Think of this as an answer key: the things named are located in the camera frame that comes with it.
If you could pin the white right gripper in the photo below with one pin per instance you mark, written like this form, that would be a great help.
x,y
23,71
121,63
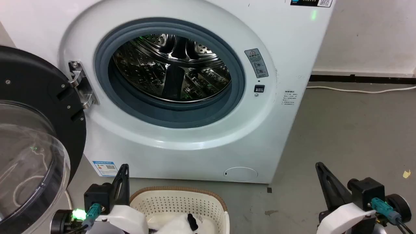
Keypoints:
x,y
344,217

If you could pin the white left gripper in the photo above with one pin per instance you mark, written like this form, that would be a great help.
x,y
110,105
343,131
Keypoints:
x,y
126,218

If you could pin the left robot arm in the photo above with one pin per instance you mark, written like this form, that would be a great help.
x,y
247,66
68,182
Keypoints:
x,y
60,222

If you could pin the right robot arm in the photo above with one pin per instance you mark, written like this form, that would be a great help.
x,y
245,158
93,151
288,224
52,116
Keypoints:
x,y
401,204

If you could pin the white front-load washing machine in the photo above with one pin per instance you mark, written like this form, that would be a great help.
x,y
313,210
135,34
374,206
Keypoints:
x,y
195,156

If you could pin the black washer door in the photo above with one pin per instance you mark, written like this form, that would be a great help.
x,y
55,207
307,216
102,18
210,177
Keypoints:
x,y
35,84

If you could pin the blue white energy label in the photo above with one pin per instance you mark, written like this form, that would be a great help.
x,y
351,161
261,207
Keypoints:
x,y
105,168

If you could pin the white perforated laundry basket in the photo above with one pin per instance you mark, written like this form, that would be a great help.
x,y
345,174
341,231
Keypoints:
x,y
182,201

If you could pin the white cloth with black patches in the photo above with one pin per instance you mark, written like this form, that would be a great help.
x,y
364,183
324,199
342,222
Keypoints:
x,y
175,226

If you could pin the yellow paper scrap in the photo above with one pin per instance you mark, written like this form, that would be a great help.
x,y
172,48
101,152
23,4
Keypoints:
x,y
406,174

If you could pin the grey rubber door gasket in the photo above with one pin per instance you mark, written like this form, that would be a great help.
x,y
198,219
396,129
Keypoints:
x,y
130,107

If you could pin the round filter cover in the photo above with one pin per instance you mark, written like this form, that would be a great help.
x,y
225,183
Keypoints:
x,y
241,174

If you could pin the small printed text sticker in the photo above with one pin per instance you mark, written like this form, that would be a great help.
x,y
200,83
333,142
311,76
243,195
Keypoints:
x,y
289,98

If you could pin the metal door hinge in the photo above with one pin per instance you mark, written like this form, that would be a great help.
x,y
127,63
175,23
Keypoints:
x,y
81,86

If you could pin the black baseboard strip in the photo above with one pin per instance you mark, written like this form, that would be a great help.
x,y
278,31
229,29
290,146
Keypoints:
x,y
357,79

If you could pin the stainless steel washer drum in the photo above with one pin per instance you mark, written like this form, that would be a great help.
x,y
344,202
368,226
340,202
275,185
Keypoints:
x,y
156,74

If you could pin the black door lock latch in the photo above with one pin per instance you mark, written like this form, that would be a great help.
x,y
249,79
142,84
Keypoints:
x,y
259,88

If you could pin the grey warning sticker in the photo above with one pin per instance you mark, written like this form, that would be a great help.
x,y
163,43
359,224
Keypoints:
x,y
258,61

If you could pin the black label with QR code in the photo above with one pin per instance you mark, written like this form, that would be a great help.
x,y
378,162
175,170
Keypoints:
x,y
308,2

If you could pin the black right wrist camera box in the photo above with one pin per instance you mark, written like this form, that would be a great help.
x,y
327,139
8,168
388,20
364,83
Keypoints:
x,y
367,191

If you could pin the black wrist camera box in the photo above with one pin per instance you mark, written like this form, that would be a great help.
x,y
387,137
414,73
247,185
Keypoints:
x,y
96,195
367,191

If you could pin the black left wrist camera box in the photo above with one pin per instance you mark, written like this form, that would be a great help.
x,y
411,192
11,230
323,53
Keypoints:
x,y
96,195

